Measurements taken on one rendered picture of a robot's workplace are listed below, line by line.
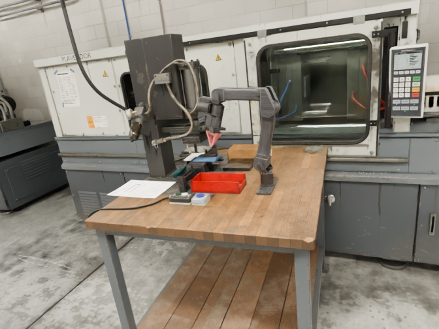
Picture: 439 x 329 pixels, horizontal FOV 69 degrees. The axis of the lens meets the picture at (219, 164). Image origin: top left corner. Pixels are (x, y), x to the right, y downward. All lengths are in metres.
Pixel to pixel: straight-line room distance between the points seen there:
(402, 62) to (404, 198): 0.84
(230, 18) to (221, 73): 2.28
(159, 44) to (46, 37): 4.92
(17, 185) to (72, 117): 1.61
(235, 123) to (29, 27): 5.07
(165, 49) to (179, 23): 3.18
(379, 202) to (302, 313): 1.17
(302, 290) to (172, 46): 1.24
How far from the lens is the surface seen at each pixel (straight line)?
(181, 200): 1.48
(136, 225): 1.39
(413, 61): 2.00
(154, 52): 1.74
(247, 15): 4.48
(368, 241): 2.49
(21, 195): 4.65
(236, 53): 2.28
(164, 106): 1.75
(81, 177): 3.40
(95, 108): 3.03
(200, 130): 1.72
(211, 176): 1.65
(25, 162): 4.65
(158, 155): 1.85
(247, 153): 1.95
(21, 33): 7.01
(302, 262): 1.23
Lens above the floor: 1.51
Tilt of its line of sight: 18 degrees down
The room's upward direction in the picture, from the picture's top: 7 degrees counter-clockwise
